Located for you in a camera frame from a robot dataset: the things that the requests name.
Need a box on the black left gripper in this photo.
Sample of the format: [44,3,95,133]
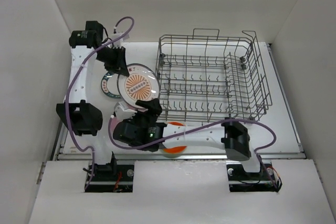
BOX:
[95,45,129,77]

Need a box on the white plate dark patterned rim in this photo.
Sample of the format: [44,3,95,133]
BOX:
[100,71,121,99]

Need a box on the white plate orange sunburst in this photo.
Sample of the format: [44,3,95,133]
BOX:
[117,63,160,109]

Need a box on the pink plate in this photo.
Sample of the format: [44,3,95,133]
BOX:
[109,105,134,136]

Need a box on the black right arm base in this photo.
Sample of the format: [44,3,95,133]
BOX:
[226,163,283,193]

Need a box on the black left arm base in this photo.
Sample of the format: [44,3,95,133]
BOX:
[85,164,134,193]

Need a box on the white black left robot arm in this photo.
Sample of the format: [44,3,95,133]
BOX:
[56,20,132,180]

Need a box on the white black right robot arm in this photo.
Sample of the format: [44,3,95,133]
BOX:
[108,99,263,179]

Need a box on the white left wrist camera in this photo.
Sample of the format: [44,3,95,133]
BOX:
[108,27,130,48]

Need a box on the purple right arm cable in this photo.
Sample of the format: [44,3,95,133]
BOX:
[108,115,281,192]

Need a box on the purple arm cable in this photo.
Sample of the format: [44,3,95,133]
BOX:
[108,115,281,192]
[65,16,135,192]

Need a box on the grey wire dish rack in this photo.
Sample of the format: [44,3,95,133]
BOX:
[155,29,273,123]

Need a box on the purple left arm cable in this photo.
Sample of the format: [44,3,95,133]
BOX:
[65,16,135,192]

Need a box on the aluminium front rail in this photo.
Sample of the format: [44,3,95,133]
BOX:
[52,153,306,161]

